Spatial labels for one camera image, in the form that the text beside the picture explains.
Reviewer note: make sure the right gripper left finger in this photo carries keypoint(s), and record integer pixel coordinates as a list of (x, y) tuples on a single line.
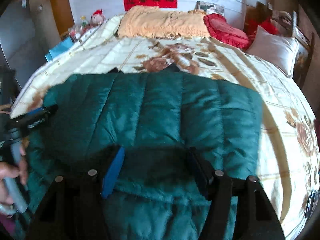
[(107, 169)]

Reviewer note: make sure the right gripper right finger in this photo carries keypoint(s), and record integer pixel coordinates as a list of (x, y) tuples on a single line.
[(204, 174)]

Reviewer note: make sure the dark green puffer jacket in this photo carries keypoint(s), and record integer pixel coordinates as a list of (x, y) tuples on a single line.
[(156, 117)]

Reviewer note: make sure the person's left hand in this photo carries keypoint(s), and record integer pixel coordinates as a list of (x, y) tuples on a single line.
[(7, 170)]

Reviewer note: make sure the floral cream bed quilt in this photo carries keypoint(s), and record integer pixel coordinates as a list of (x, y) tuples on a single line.
[(288, 154)]

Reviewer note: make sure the blue box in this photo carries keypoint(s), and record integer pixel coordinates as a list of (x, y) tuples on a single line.
[(60, 48)]

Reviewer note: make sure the grey wardrobe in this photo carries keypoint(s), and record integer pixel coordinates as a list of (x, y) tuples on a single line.
[(27, 34)]

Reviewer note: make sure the red heart-shaped cushion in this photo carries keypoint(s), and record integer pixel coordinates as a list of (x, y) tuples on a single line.
[(219, 29)]

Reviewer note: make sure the white pillow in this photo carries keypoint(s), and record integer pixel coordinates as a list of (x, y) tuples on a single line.
[(278, 50)]

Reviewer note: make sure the plush toy with red hat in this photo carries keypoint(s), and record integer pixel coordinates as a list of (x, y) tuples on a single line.
[(97, 18)]

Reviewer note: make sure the wooden chair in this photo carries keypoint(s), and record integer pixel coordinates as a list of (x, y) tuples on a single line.
[(288, 23)]

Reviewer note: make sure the framed photo on headboard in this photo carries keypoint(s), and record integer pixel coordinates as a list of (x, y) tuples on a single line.
[(210, 8)]

